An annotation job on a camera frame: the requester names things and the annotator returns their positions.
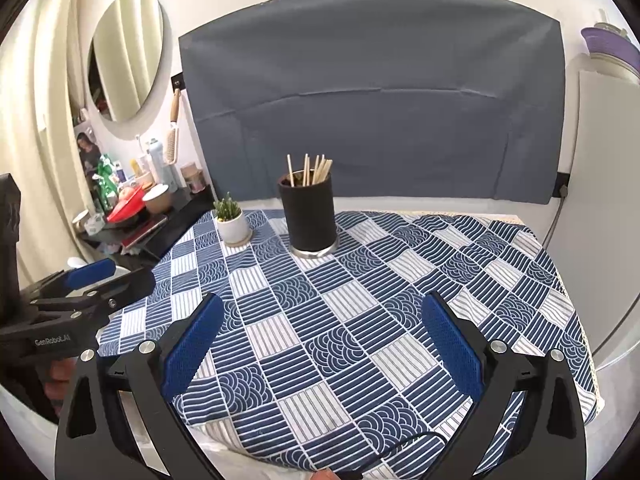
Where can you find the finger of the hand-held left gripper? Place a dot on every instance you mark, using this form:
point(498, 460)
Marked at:
point(127, 285)
point(90, 272)

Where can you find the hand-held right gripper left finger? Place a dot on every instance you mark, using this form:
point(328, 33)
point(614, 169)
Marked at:
point(192, 345)

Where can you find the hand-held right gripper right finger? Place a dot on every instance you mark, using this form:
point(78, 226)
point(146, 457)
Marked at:
point(450, 345)

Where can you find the black cylindrical utensil holder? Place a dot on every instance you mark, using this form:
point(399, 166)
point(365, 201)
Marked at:
point(307, 215)

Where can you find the bunch of wooden chopsticks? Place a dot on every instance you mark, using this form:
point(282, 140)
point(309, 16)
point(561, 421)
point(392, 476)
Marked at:
point(306, 170)

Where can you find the person's left hand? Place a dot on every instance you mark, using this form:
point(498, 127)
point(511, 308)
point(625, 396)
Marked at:
point(61, 380)

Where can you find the person's right hand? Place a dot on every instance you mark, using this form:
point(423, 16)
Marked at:
point(326, 475)

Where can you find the flat red box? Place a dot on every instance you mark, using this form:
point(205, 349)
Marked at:
point(145, 232)

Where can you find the blue patterned tablecloth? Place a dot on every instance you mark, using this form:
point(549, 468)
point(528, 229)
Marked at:
point(375, 320)

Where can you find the beige ceramic bowl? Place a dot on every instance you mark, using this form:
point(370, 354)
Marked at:
point(157, 200)

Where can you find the black side table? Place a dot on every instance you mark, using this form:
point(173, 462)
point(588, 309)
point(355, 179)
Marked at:
point(185, 215)

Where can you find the green snack packet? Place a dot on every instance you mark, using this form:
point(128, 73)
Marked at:
point(105, 180)

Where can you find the small cactus in white pot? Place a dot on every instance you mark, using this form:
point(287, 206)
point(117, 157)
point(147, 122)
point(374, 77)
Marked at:
point(232, 225)

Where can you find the pink cosmetic jar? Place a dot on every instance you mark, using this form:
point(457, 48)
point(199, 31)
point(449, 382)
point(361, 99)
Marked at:
point(194, 180)

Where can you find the grey spray bottle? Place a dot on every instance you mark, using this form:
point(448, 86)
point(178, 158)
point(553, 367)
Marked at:
point(157, 162)

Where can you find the wooden hairbrush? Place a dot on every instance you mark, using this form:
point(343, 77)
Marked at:
point(172, 145)

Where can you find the cream curtain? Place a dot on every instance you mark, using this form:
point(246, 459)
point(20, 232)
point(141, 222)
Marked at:
point(35, 110)

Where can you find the white cabinet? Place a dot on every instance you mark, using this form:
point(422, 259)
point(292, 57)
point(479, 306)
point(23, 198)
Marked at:
point(605, 210)

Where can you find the grey-blue backdrop cloth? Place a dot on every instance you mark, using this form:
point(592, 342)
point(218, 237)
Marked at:
point(375, 85)

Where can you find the purple stacked pot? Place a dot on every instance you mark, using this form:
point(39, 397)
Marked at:
point(607, 42)

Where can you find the black wall socket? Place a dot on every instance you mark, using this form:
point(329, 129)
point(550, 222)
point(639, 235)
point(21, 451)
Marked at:
point(177, 82)

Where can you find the oval wall mirror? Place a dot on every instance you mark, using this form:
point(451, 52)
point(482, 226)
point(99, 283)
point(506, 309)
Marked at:
point(127, 55)

